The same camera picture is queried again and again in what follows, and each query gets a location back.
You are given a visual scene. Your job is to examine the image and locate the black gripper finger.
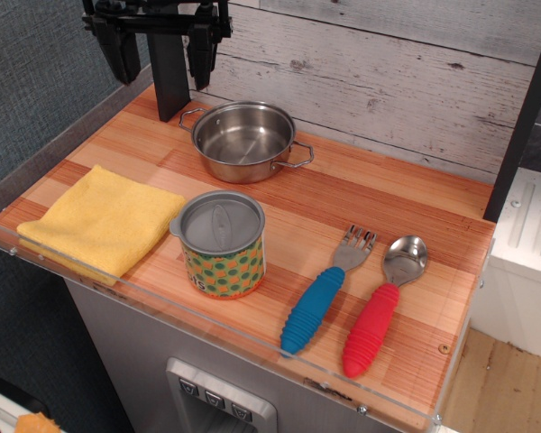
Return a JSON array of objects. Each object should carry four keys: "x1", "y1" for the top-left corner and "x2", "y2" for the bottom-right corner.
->
[
  {"x1": 187, "y1": 24, "x2": 215, "y2": 90},
  {"x1": 93, "y1": 20, "x2": 141, "y2": 85}
]

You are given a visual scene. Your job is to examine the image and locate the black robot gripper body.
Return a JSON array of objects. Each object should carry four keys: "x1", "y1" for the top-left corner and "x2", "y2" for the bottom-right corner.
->
[{"x1": 82, "y1": 1, "x2": 233, "y2": 40}]

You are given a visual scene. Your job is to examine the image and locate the green orange dotted tin can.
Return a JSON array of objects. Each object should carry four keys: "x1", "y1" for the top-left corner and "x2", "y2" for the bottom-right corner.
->
[{"x1": 170, "y1": 190, "x2": 266, "y2": 300}]

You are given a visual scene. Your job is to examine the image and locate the stainless steel pot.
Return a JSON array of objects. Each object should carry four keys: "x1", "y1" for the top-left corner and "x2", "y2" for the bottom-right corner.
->
[{"x1": 179, "y1": 101, "x2": 315, "y2": 184}]

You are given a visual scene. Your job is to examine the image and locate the yellow folded cloth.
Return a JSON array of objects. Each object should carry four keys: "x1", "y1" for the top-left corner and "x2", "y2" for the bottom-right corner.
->
[{"x1": 16, "y1": 165, "x2": 186, "y2": 286}]

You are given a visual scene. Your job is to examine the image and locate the silver dispenser button panel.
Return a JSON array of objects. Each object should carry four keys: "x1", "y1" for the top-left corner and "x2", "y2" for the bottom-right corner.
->
[{"x1": 166, "y1": 357, "x2": 278, "y2": 432}]

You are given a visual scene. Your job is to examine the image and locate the orange object at corner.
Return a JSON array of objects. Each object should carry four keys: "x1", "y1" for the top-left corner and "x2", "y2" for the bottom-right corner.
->
[{"x1": 14, "y1": 412, "x2": 62, "y2": 433}]

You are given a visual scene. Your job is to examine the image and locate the white toy cabinet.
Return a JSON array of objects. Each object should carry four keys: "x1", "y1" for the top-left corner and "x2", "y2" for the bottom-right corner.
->
[{"x1": 470, "y1": 168, "x2": 541, "y2": 356}]

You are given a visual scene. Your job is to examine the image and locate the dark grey upright post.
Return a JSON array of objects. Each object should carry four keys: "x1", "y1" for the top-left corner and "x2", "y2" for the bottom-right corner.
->
[{"x1": 147, "y1": 34, "x2": 190, "y2": 122}]

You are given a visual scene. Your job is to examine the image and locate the clear acrylic guard rail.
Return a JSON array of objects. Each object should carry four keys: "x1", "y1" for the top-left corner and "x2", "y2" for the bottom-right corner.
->
[{"x1": 0, "y1": 70, "x2": 494, "y2": 432}]

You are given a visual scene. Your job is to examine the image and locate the blue handled fork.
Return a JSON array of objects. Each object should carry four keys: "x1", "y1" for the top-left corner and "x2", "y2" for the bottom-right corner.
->
[{"x1": 280, "y1": 225, "x2": 378, "y2": 355}]

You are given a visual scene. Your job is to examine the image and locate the red handled spoon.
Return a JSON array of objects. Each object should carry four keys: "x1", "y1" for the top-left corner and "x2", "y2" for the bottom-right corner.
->
[{"x1": 342, "y1": 235, "x2": 428, "y2": 379}]

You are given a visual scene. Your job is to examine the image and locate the dark right frame post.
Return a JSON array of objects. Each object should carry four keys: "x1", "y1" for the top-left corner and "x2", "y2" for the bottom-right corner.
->
[{"x1": 482, "y1": 0, "x2": 541, "y2": 223}]

